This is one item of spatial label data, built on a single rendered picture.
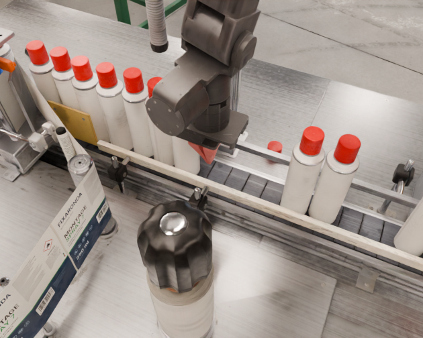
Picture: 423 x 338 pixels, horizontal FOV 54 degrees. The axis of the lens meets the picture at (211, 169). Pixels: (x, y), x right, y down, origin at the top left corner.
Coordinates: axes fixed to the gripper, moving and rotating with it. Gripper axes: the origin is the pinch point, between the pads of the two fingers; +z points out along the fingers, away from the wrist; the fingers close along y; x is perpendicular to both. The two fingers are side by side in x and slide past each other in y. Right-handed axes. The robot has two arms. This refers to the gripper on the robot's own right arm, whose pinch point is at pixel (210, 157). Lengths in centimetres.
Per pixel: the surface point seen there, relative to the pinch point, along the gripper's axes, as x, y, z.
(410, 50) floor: 208, 38, 103
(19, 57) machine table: 25, -71, 19
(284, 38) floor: 187, -37, 103
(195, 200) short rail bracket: -3.1, -1.5, 9.5
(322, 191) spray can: 4.4, 18.8, 3.9
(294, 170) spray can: 3.8, 13.5, 0.3
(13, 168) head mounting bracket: -10.3, -39.0, 12.2
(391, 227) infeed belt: 9.4, 32.5, 13.4
